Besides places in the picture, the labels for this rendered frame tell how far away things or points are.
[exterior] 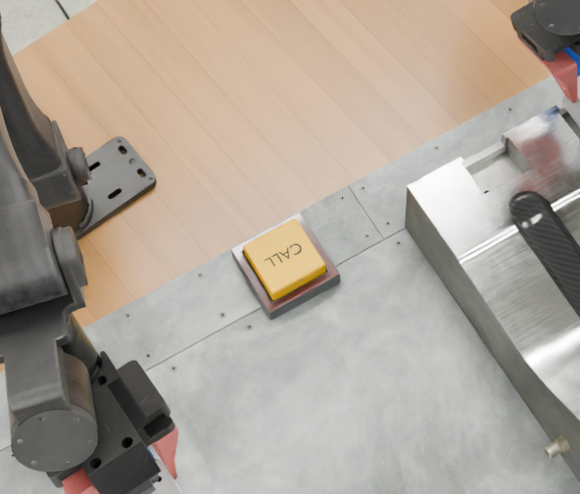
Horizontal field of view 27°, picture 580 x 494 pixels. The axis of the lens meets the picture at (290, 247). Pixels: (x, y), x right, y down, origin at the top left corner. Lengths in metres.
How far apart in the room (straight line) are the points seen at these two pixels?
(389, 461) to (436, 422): 0.06
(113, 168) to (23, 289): 0.47
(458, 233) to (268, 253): 0.19
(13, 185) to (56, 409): 0.15
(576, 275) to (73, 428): 0.52
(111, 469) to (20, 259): 0.15
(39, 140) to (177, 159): 0.23
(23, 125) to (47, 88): 0.29
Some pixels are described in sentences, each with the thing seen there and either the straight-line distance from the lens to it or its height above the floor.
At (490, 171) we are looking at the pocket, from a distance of 1.20.
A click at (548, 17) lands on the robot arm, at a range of 0.98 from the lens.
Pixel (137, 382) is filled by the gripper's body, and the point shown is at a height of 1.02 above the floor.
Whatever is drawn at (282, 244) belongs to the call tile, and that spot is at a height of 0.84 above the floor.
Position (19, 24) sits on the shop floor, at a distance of 2.43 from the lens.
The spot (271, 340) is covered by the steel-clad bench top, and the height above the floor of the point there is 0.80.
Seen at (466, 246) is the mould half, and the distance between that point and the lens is 1.13.
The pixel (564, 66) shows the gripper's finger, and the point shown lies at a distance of 1.09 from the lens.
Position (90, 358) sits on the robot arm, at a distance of 0.90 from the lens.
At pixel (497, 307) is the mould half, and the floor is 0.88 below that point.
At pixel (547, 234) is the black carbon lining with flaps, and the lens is 1.15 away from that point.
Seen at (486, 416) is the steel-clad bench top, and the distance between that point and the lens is 1.17.
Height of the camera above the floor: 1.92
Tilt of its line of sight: 65 degrees down
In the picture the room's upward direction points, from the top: 9 degrees counter-clockwise
